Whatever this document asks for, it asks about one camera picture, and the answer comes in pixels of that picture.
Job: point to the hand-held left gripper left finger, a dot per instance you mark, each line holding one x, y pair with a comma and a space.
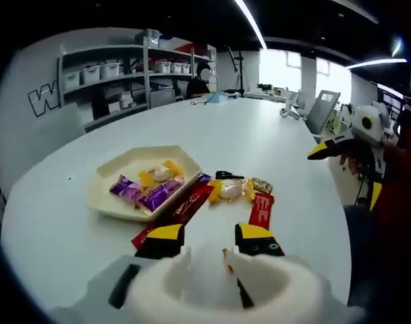
100, 287

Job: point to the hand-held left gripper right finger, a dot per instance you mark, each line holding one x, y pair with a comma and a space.
259, 246

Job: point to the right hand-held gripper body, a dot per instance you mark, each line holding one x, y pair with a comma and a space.
377, 133

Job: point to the small brown snack packet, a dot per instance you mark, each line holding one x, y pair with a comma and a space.
262, 185

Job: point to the yellow pastry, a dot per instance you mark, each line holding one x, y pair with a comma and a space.
230, 190
159, 173

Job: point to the small black packet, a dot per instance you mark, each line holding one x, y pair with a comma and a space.
225, 175

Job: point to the long dark red snack bar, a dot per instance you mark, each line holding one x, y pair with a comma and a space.
188, 204

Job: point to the cream plastic container tray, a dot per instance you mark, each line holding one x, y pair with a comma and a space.
124, 162

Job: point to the person's right hand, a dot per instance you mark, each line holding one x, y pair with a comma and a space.
355, 157

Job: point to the person's red shirt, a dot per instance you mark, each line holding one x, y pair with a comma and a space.
401, 202

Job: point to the grey office chair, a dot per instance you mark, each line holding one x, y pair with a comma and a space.
321, 114

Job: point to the lit computer monitor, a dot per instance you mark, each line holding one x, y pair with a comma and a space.
392, 101

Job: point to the person's blue jeans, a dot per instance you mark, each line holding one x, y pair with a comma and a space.
363, 243

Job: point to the small white device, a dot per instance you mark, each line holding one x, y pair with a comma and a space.
287, 113

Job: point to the ceiling light strip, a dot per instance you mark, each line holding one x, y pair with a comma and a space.
254, 28
377, 63

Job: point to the green potted plant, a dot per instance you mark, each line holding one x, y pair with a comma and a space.
265, 87

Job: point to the black tripod stand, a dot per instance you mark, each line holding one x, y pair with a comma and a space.
241, 81

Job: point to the light blue mask pack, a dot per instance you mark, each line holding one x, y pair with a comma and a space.
217, 98

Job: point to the small white storage bin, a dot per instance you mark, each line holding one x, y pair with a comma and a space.
177, 67
186, 68
165, 67

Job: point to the white partition panel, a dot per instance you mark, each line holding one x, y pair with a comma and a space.
60, 125

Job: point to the black bag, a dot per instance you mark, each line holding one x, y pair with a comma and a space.
100, 106

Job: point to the grey metal shelving unit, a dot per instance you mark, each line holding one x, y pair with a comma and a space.
146, 84

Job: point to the large white storage bin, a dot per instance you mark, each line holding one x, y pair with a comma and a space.
91, 75
112, 69
72, 81

